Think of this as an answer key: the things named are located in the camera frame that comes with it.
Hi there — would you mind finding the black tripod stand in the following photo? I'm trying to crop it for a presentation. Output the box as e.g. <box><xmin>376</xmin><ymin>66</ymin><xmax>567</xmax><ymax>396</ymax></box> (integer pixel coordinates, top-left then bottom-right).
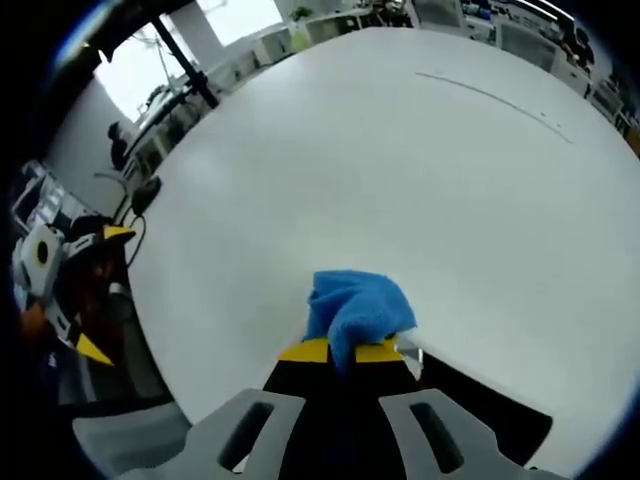
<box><xmin>148</xmin><ymin>13</ymin><xmax>222</xmax><ymax>110</ymax></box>

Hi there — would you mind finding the black cable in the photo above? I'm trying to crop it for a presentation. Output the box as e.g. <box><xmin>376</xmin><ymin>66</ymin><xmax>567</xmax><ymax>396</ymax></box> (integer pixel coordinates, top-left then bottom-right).
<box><xmin>112</xmin><ymin>208</ymin><xmax>149</xmax><ymax>274</ymax></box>

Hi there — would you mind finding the black oval device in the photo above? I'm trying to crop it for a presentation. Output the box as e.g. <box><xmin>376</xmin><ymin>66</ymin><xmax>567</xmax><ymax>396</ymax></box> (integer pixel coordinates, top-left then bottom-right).
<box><xmin>131</xmin><ymin>175</ymin><xmax>164</xmax><ymax>214</ymax></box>

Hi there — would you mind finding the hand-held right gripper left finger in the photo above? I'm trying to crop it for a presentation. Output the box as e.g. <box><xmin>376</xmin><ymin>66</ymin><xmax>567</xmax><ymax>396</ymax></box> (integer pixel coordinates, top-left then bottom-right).
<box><xmin>187</xmin><ymin>337</ymin><xmax>335</xmax><ymax>480</ymax></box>

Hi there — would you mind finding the person's left hand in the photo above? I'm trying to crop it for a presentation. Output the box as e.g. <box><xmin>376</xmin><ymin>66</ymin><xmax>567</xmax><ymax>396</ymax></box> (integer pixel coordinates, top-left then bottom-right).
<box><xmin>18</xmin><ymin>303</ymin><xmax>52</xmax><ymax>347</ymax></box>

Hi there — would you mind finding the grey chair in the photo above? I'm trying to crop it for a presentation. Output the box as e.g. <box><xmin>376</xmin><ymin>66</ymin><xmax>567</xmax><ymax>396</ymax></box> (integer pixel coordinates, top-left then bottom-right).
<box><xmin>71</xmin><ymin>398</ymin><xmax>195</xmax><ymax>475</ymax></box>

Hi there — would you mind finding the white desk equipment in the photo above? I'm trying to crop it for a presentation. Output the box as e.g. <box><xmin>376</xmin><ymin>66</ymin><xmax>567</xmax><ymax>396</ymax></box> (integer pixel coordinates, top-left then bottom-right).
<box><xmin>10</xmin><ymin>162</ymin><xmax>69</xmax><ymax>227</ymax></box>

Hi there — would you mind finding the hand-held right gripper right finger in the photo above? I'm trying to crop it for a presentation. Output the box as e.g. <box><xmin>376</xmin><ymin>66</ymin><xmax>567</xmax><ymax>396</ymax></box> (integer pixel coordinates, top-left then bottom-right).
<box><xmin>349</xmin><ymin>333</ymin><xmax>501</xmax><ymax>480</ymax></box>

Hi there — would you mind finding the blue cleaning cloth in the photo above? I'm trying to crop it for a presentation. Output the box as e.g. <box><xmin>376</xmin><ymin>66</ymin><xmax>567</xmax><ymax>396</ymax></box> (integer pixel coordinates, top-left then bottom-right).
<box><xmin>305</xmin><ymin>269</ymin><xmax>419</xmax><ymax>377</ymax></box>

